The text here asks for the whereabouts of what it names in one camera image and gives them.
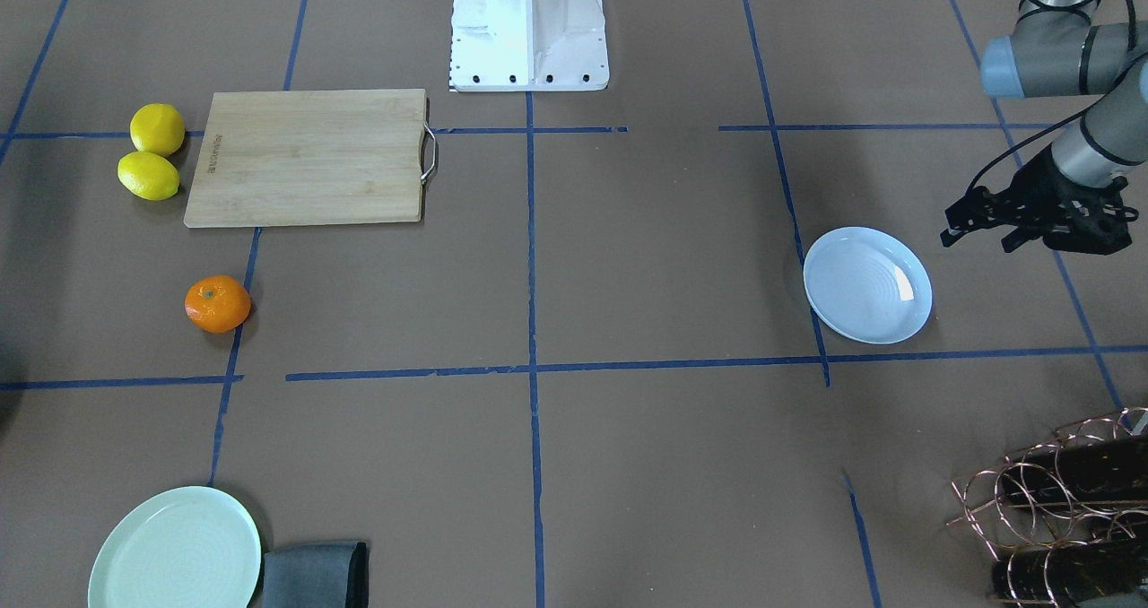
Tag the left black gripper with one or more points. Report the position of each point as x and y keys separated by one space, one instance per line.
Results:
x=1040 y=187

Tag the light blue plate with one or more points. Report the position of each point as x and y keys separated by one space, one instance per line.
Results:
x=867 y=285

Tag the orange fruit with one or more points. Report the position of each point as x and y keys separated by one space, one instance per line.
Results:
x=218 y=304

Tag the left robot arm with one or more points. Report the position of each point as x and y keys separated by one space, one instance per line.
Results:
x=1062 y=48

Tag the light green plate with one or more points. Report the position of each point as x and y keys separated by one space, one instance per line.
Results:
x=193 y=546

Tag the dark green wine bottle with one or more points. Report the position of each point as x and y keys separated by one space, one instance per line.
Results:
x=1103 y=475

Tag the bamboo cutting board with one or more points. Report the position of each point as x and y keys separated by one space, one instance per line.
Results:
x=286 y=158

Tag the grey folded cloth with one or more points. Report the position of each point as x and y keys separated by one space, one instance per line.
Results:
x=319 y=574

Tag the lower yellow lemon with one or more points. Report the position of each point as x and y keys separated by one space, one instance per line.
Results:
x=157 y=128

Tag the yellow lemon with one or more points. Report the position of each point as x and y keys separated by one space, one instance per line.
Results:
x=148 y=176
x=157 y=128

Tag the upper yellow lemon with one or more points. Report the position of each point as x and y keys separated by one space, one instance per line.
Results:
x=148 y=176

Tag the copper wire bottle rack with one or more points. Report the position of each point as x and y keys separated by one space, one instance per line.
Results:
x=1064 y=520

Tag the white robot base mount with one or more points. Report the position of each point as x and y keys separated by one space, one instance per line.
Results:
x=528 y=45

